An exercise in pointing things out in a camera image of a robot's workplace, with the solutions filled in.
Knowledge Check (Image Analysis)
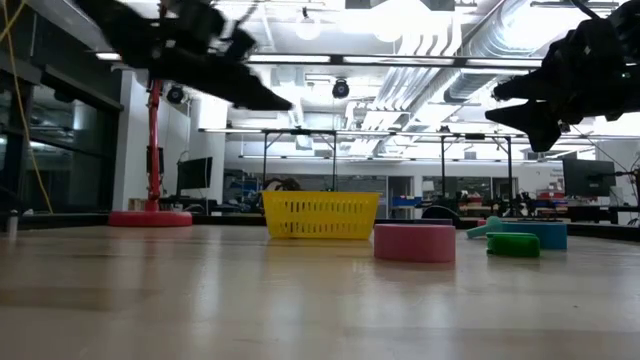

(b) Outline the pink tape roll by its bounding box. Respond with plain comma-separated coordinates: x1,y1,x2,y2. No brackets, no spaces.
373,222,457,264

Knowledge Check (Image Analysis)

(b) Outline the black round ceiling camera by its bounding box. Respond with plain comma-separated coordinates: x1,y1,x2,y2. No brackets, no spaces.
165,83,188,105
331,78,352,100

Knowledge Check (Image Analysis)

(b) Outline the light blue tape roll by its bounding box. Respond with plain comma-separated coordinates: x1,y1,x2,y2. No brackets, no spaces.
499,220,569,251

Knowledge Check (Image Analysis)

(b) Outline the green mini stapler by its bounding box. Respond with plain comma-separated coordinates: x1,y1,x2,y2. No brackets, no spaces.
485,231,542,259

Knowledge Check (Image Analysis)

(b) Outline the blue storage bin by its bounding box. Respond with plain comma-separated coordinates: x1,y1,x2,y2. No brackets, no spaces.
391,195,424,209

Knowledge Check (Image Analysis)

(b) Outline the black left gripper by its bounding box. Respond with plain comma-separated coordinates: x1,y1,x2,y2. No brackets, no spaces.
149,0,295,112

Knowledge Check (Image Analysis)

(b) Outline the yellow plastic basket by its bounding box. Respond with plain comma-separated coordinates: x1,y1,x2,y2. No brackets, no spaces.
261,190,382,241

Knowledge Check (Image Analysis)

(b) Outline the black metal frame stand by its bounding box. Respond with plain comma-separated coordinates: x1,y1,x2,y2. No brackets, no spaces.
438,132,515,214
261,128,338,194

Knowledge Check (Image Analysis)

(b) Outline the black computer monitor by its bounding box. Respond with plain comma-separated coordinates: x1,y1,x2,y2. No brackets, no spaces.
561,158,618,198
175,156,214,191

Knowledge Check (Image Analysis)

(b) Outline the person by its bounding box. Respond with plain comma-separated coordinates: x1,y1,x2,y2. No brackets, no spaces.
259,177,303,194

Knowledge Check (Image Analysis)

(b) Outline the teal staple remover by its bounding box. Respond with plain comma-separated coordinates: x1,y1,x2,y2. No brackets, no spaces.
466,215,505,240

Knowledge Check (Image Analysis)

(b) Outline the yellow power cable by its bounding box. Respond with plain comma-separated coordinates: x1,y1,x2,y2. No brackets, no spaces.
0,0,55,215

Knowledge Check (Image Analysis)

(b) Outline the red desk lamp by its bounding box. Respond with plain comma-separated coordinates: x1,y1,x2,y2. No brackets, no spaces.
108,74,194,229

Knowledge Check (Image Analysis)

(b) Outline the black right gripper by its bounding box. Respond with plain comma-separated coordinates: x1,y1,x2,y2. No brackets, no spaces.
484,19,640,153

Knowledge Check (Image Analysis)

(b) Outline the white ring ceiling light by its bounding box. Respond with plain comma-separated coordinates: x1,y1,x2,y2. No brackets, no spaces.
293,12,323,42

